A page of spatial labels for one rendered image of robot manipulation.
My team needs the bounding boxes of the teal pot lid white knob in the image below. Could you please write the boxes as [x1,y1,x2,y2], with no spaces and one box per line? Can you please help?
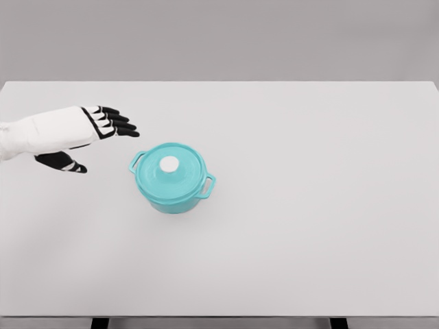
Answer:
[135,143,208,205]

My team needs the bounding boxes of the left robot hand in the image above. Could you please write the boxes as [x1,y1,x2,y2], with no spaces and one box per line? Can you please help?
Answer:
[30,105,141,175]

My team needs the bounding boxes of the teal pot with handles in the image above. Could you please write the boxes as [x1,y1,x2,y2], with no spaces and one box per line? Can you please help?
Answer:
[128,149,217,215]

